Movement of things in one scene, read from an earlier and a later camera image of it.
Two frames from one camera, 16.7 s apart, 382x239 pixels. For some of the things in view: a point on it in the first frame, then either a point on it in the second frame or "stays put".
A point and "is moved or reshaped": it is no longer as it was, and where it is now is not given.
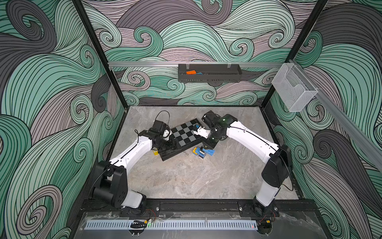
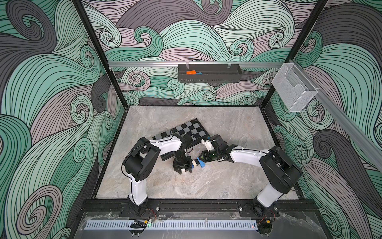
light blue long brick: x=210 y=152 is moved or reshaped
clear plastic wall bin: x=292 y=88 stays put
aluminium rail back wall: x=192 y=63 stays put
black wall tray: x=210 y=72 stays put
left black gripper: x=172 y=146 to x=187 y=166
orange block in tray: x=191 y=72 stays put
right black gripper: x=210 y=143 to x=207 y=158
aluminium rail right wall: x=354 y=130 stays put
